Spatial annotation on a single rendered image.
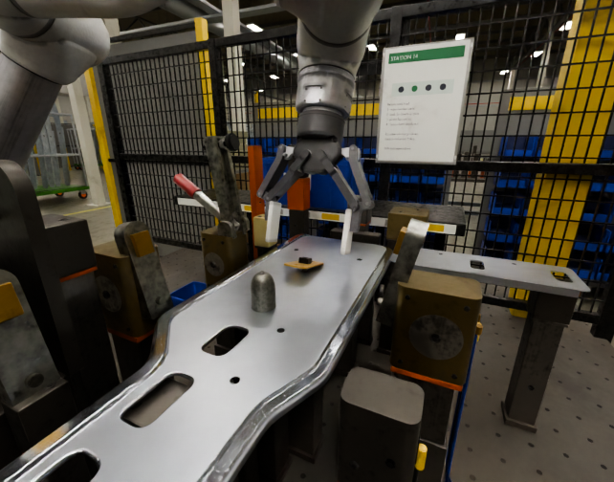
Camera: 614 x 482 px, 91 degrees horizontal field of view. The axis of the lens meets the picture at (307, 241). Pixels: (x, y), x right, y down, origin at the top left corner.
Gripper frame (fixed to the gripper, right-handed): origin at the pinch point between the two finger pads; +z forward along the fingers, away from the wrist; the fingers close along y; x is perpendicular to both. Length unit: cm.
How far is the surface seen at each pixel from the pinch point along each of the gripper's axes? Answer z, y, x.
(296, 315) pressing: 8.4, 5.3, -11.9
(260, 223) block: -1.7, -12.4, 4.6
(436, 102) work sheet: -39, 13, 45
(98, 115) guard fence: -71, -266, 119
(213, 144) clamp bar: -13.7, -15.4, -7.0
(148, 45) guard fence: -118, -200, 113
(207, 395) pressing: 12.3, 4.2, -25.9
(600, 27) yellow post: -54, 45, 45
